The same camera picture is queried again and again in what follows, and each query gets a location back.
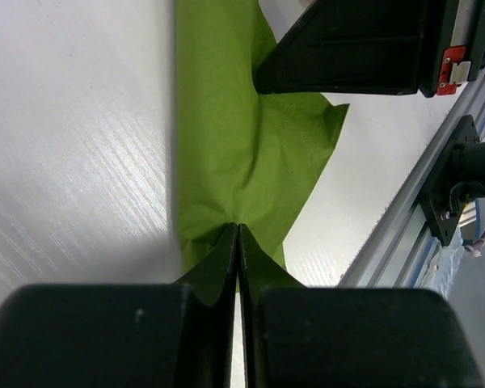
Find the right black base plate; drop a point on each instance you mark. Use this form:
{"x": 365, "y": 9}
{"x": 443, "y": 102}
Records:
{"x": 438, "y": 196}

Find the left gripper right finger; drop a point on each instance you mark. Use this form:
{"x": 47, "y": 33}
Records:
{"x": 256, "y": 272}

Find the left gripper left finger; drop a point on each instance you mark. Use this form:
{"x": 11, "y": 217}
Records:
{"x": 207, "y": 325}

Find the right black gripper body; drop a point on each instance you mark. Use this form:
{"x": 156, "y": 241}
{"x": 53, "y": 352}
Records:
{"x": 380, "y": 47}

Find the green paper napkin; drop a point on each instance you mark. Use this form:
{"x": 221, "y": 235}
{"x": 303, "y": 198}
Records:
{"x": 242, "y": 157}

